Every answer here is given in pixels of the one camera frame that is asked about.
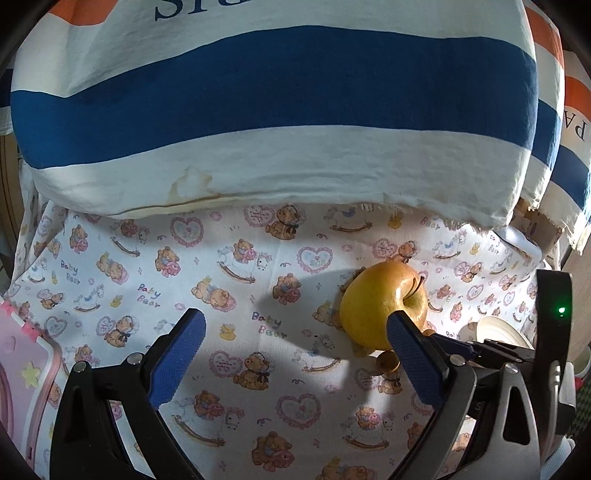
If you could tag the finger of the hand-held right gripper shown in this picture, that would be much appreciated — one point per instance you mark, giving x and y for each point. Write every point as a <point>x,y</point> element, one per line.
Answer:
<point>485,348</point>

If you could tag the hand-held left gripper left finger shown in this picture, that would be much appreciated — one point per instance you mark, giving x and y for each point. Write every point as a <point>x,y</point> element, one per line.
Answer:
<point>178,360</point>

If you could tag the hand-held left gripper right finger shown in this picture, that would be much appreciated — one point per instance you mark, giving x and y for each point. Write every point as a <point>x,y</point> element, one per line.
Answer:
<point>415,360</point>

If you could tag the cream ceramic plate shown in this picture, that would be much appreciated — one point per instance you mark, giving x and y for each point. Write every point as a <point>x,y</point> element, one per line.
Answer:
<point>501,330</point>

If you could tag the yellow apple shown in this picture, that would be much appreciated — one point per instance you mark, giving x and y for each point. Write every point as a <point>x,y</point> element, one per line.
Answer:
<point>376,309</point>

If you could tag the small tan round fruit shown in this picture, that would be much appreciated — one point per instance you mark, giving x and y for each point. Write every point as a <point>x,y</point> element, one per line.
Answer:
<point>387,361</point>

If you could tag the bear-printed cloth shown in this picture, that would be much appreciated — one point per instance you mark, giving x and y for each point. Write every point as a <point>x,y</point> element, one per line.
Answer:
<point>258,332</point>

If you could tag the pink foam mat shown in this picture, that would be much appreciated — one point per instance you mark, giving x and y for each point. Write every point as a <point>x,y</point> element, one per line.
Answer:
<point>27,369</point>

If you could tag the striped blue white cloth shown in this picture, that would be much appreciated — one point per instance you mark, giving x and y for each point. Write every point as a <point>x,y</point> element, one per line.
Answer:
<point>561,138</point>
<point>277,106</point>

